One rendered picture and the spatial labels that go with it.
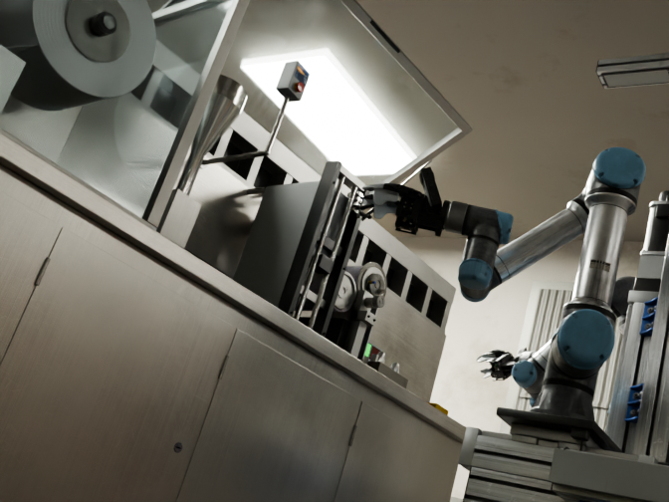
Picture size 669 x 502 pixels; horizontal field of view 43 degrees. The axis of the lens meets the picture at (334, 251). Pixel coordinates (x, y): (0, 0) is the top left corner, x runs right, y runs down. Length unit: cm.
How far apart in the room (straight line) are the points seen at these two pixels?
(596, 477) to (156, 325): 94
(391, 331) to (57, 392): 187
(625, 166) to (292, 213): 101
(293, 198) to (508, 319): 358
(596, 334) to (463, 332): 423
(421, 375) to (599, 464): 181
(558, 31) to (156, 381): 293
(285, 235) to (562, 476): 115
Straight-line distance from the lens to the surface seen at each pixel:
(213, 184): 272
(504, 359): 293
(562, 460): 183
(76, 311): 173
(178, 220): 229
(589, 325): 191
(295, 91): 257
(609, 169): 207
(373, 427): 236
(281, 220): 261
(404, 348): 343
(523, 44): 437
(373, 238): 328
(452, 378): 601
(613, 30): 420
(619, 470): 179
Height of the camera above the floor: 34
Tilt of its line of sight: 21 degrees up
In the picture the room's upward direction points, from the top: 18 degrees clockwise
